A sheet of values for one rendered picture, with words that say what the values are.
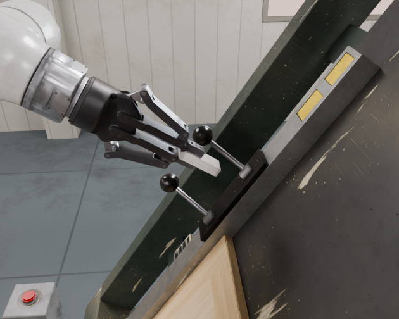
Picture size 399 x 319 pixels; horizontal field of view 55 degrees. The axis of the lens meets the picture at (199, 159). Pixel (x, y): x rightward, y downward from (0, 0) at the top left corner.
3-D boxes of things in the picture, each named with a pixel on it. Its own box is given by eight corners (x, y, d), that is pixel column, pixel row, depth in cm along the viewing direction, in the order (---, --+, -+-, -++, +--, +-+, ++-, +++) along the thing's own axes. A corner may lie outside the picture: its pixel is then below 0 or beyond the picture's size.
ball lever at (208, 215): (213, 224, 75) (161, 180, 77) (223, 211, 73) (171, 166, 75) (206, 231, 71) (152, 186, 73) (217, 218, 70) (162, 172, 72)
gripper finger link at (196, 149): (173, 138, 59) (183, 124, 58) (201, 153, 61) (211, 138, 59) (173, 143, 58) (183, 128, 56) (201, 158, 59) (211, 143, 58)
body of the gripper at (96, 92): (59, 133, 52) (121, 162, 55) (85, 81, 49) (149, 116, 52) (71, 110, 58) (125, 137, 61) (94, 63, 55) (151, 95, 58)
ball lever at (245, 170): (248, 180, 70) (192, 135, 72) (261, 165, 68) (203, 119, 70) (243, 187, 67) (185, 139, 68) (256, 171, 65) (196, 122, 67)
